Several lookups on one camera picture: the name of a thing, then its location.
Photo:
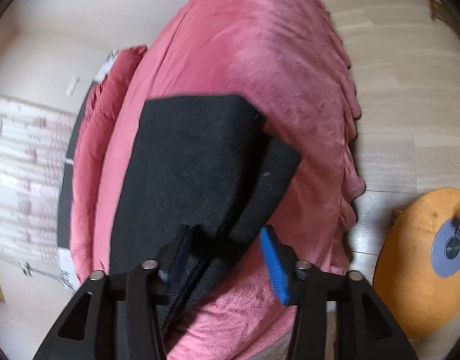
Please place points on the white wall switch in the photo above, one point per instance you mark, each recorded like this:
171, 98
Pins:
74, 82

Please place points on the dark grey headboard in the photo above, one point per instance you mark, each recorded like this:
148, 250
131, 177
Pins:
66, 191

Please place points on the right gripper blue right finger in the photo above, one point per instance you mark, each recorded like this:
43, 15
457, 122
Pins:
285, 270

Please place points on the grey round disc device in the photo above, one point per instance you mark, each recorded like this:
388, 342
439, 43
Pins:
445, 251

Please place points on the pink bed blanket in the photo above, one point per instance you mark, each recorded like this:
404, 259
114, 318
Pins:
287, 61

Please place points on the red rolled duvet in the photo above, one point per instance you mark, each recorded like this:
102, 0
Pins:
104, 102

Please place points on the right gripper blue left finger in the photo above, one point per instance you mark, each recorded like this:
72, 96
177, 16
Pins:
173, 266

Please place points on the orange round cushion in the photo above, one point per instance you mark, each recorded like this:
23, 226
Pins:
421, 301

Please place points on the patterned window curtain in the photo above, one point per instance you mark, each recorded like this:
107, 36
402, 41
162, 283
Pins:
33, 144

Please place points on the black pants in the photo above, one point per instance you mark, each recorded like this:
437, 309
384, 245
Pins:
203, 161

